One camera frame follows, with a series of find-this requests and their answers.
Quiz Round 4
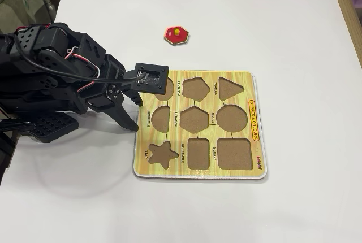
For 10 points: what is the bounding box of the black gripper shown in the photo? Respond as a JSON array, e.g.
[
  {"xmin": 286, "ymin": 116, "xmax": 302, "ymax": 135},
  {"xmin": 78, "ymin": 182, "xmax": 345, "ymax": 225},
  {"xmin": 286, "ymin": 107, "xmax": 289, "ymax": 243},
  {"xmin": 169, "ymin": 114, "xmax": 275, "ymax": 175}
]
[{"xmin": 84, "ymin": 53, "xmax": 144, "ymax": 133}]

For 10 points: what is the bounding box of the red hexagon piece yellow pin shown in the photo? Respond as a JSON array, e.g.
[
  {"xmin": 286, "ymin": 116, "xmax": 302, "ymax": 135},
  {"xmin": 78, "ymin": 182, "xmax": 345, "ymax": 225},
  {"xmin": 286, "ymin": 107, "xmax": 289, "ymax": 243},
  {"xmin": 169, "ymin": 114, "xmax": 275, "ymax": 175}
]
[{"xmin": 162, "ymin": 25, "xmax": 189, "ymax": 46}]

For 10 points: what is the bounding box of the wooden shape puzzle board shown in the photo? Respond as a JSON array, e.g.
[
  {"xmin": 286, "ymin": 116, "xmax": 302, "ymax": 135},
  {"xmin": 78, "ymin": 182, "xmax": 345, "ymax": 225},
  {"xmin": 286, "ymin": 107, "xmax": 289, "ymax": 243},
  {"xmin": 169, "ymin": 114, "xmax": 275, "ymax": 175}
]
[{"xmin": 132, "ymin": 70, "xmax": 269, "ymax": 181}]

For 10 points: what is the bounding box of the wooden edge strip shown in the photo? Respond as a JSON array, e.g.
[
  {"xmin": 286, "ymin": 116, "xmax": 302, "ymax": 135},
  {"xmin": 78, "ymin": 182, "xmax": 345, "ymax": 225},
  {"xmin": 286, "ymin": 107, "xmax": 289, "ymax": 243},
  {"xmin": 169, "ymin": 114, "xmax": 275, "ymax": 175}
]
[{"xmin": 327, "ymin": 0, "xmax": 362, "ymax": 71}]

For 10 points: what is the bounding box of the black gripper camera module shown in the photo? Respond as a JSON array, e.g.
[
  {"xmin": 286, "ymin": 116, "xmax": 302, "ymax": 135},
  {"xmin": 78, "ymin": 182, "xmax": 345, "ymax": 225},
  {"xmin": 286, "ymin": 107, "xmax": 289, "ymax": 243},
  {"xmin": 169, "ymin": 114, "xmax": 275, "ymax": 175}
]
[{"xmin": 132, "ymin": 62, "xmax": 170, "ymax": 96}]

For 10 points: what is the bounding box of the red white black servo wire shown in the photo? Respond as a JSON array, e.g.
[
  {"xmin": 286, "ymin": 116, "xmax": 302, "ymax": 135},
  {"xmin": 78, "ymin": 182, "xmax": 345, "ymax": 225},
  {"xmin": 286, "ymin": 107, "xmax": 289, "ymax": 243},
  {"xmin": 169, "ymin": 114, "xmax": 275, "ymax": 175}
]
[{"xmin": 64, "ymin": 46, "xmax": 102, "ymax": 93}]

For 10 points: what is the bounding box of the black grid base plate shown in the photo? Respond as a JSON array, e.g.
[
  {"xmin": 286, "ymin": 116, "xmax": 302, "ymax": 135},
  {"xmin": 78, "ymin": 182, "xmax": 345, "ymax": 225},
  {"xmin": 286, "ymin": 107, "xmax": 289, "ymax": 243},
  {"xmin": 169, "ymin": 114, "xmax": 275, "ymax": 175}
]
[{"xmin": 28, "ymin": 111, "xmax": 80, "ymax": 144}]

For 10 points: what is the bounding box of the black camera cable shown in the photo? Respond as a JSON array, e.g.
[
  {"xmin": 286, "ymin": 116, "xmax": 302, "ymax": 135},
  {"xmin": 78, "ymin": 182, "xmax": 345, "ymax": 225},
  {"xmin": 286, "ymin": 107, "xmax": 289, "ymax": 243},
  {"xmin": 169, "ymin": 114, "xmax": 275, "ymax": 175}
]
[{"xmin": 11, "ymin": 35, "xmax": 148, "ymax": 83}]

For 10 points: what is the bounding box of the black power cable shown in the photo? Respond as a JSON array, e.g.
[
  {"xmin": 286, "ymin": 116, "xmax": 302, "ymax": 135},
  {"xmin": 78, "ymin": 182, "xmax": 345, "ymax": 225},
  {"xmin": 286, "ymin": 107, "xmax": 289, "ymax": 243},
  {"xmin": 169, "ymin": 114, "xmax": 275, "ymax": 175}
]
[{"xmin": 0, "ymin": 120, "xmax": 36, "ymax": 134}]

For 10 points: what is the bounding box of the metal post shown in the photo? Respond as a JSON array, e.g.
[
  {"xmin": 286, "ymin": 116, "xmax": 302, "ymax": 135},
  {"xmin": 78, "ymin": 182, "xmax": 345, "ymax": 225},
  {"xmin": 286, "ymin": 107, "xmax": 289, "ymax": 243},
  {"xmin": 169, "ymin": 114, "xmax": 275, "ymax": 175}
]
[{"xmin": 42, "ymin": 0, "xmax": 56, "ymax": 22}]

